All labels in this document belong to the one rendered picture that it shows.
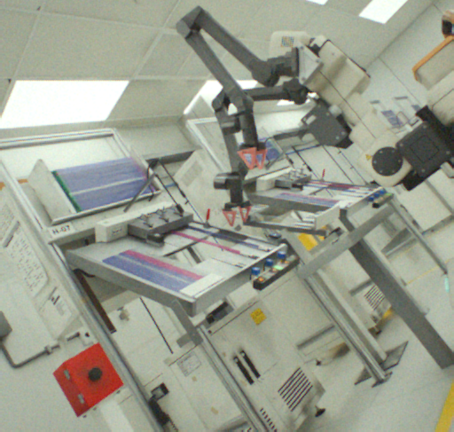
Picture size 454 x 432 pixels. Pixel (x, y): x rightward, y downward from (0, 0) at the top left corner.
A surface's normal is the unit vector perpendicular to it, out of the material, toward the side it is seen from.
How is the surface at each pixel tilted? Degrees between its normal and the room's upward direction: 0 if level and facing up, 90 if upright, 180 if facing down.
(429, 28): 90
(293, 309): 90
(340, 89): 90
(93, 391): 90
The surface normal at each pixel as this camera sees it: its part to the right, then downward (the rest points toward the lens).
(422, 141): -0.43, 0.08
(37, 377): 0.58, -0.56
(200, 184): -0.59, 0.22
